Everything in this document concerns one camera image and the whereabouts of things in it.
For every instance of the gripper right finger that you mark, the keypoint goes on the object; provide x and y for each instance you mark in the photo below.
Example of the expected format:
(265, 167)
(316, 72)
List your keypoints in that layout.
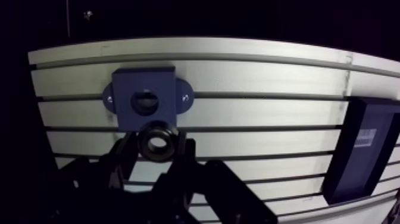
(218, 194)

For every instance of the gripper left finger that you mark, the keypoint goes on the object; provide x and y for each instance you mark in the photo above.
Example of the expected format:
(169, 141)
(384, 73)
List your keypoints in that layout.
(90, 190)

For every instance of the dark blue-grey housing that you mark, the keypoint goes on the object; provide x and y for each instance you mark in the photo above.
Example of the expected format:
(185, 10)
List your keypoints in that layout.
(125, 84)

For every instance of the dark blue-grey tray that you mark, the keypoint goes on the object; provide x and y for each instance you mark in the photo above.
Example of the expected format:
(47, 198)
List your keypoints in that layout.
(347, 156)

